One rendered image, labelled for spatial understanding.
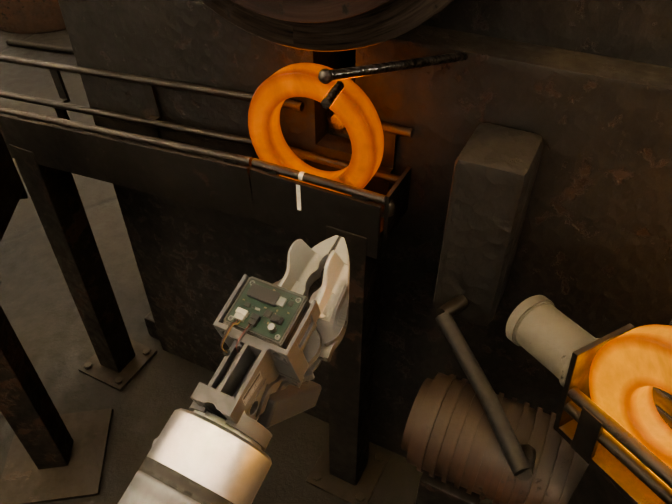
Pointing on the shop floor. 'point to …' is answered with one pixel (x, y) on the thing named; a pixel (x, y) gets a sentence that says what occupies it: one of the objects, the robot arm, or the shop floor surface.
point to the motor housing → (483, 449)
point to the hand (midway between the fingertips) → (336, 251)
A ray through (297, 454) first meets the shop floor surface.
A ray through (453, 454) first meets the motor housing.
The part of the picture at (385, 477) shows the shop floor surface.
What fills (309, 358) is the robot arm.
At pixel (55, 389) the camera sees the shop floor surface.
